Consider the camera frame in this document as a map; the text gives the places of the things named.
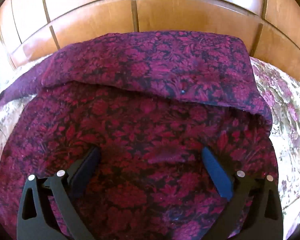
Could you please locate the wooden panelled wardrobe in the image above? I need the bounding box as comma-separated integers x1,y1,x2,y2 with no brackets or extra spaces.
0,0,300,81

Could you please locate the maroon floral knit sweater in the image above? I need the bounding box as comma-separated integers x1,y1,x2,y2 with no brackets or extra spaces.
0,31,278,239

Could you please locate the floral quilted bedspread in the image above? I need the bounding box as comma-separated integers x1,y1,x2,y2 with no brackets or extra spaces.
0,57,300,239

